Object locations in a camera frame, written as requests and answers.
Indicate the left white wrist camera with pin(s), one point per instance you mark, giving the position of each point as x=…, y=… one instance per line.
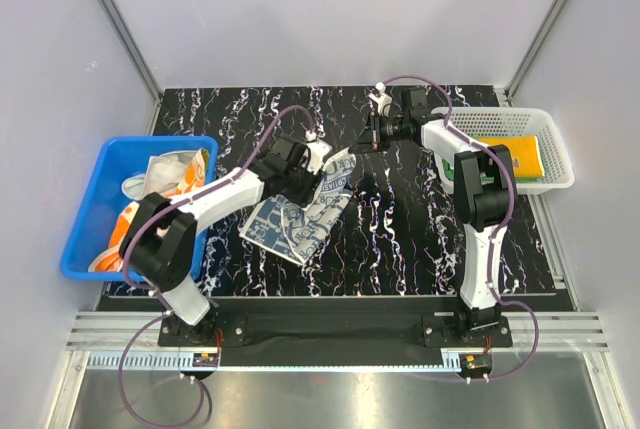
x=318, y=149

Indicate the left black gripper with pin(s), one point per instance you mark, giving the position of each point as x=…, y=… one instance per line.
x=303, y=197

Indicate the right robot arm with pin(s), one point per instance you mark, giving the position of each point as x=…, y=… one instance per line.
x=484, y=195

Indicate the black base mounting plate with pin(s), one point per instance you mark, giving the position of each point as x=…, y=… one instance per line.
x=333, y=332

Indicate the blue white patterned towel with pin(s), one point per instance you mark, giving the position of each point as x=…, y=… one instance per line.
x=286, y=230

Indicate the white perforated plastic basket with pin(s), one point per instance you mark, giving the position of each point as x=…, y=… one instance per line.
x=511, y=122

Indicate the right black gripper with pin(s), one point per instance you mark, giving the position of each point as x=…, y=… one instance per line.
x=375, y=125

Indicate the cream orange patterned towel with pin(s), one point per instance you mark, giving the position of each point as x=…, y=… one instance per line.
x=170, y=174

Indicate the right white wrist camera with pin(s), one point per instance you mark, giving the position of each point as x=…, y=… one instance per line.
x=381, y=101

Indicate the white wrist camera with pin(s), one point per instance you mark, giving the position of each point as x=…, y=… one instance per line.
x=318, y=149
x=381, y=101

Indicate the blue plastic bin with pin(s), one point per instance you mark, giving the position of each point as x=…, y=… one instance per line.
x=103, y=201

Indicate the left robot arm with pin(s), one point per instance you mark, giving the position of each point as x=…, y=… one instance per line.
x=159, y=243

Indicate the aluminium frame rail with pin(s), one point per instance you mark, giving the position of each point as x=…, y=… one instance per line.
x=128, y=339

